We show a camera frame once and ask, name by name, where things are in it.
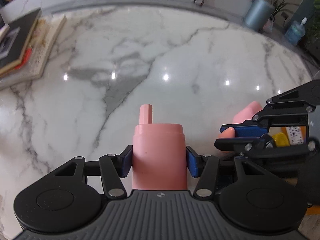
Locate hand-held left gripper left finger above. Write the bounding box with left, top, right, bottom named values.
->
left=47, top=145, right=133, bottom=197

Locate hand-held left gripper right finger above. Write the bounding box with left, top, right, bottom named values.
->
left=185, top=145, right=288, bottom=197

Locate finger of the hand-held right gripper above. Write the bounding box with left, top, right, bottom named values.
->
left=214, top=134, right=317, bottom=161
left=219, top=86, right=314, bottom=138

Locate pink pump bottle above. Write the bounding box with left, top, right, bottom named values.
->
left=217, top=101, right=263, bottom=153

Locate pink cylindrical bottle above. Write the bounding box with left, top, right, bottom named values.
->
left=132, top=104, right=188, bottom=190

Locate yellow packet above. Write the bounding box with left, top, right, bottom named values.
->
left=272, top=132, right=291, bottom=147

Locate blue water jug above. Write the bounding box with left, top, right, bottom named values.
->
left=285, top=17, right=307, bottom=46

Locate grey pedal trash can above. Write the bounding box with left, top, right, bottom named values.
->
left=243, top=0, right=275, bottom=31

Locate tall leafy floor plant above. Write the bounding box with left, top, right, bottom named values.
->
left=271, top=0, right=293, bottom=18

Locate beige large book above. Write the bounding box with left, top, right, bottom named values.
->
left=0, top=14, right=67, bottom=91

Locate red-edged book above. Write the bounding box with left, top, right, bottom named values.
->
left=14, top=48, right=32, bottom=70

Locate black notebook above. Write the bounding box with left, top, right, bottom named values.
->
left=0, top=7, right=42, bottom=71

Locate pink notebook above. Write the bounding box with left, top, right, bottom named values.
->
left=0, top=24, right=10, bottom=46

